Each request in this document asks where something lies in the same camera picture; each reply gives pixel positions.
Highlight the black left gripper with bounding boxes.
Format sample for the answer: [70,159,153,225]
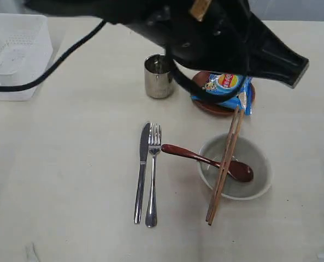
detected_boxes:
[104,1,309,88]

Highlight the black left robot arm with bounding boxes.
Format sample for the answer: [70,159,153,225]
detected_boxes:
[25,0,309,88]

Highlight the brown round plate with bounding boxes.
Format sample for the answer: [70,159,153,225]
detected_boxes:
[191,70,256,117]

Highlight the stainless steel cup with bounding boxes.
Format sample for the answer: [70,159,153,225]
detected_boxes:
[144,54,175,99]

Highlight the white ceramic bowl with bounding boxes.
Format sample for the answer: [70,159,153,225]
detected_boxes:
[198,134,273,200]

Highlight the brown wooden spoon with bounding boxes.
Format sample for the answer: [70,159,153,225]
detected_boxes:
[161,144,254,183]

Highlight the silver fork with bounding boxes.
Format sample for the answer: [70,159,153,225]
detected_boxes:
[145,123,162,228]

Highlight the blue chips bag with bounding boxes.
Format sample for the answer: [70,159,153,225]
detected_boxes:
[190,72,254,116]

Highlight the silver table knife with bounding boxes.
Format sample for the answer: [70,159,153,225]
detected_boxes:
[134,121,150,224]

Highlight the white plastic woven basket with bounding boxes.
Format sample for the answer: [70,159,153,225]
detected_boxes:
[0,14,53,87]

